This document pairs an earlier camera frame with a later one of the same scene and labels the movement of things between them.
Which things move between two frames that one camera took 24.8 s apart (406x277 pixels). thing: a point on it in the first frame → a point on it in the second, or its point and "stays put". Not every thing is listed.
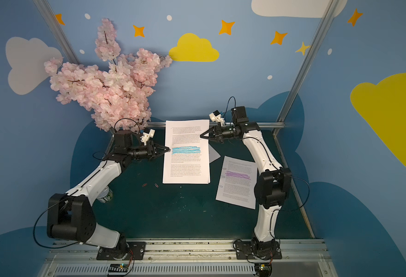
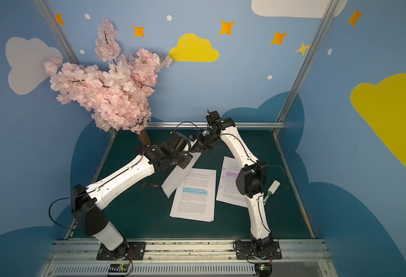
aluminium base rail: [299, 258] stays put
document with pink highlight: [213, 154] → [177, 176]
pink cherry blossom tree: [119, 96] stays put
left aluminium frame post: [51, 18] stays put
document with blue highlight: [188, 160] → [194, 197]
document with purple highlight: [237, 182] stays put
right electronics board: [263, 269] stays put
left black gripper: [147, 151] → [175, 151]
